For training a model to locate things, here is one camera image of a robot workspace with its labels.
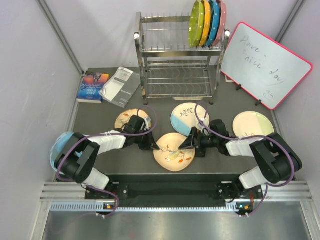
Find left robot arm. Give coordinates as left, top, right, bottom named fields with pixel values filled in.
left=50, top=115, right=160, bottom=199

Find blue orange paperback book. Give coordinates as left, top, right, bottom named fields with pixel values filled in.
left=76, top=71, right=110, bottom=104

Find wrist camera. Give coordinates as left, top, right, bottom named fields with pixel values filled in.
left=143, top=116, right=152, bottom=131
left=196, top=117, right=210, bottom=131

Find white blue leaf plate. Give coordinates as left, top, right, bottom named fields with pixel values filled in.
left=170, top=102, right=204, bottom=136

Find pink framed whiteboard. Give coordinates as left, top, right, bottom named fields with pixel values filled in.
left=221, top=22, right=313, bottom=110

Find purple cable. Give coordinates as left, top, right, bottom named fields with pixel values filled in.
left=56, top=106, right=158, bottom=218
left=194, top=101, right=297, bottom=217

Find grey white booklet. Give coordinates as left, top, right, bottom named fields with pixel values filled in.
left=99, top=67, right=141, bottom=108

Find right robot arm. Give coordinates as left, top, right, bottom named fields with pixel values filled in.
left=179, top=119, right=303, bottom=198

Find beige bird plate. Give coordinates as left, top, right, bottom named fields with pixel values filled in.
left=153, top=132, right=196, bottom=172
left=114, top=108, right=151, bottom=129

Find yellow polka dot plate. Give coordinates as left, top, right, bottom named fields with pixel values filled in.
left=198, top=0, right=212, bottom=47

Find pink polka dot plate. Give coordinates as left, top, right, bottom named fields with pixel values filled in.
left=212, top=0, right=227, bottom=47

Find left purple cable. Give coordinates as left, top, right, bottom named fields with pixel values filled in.
left=56, top=106, right=158, bottom=218

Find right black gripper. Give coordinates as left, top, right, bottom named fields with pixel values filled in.
left=178, top=126, right=219, bottom=157

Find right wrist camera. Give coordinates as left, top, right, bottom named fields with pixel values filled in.
left=196, top=117, right=210, bottom=131

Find blue polka dot plate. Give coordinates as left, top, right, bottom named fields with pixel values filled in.
left=205, top=0, right=220, bottom=48

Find green polka dot plate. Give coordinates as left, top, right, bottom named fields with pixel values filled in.
left=188, top=0, right=205, bottom=48

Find steel two-tier dish rack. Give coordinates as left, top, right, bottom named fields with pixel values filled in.
left=133, top=12, right=231, bottom=105

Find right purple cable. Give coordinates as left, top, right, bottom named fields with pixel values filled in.
left=194, top=101, right=297, bottom=217

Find light blue headphones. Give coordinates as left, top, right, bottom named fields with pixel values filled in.
left=50, top=132, right=74, bottom=172

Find grey slotted cable duct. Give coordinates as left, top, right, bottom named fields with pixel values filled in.
left=50, top=201, right=250, bottom=213

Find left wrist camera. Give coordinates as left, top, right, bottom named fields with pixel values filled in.
left=143, top=116, right=152, bottom=131

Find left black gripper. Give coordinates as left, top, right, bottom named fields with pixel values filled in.
left=134, top=127, right=160, bottom=151

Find cream green plate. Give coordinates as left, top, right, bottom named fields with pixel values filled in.
left=232, top=111, right=275, bottom=137

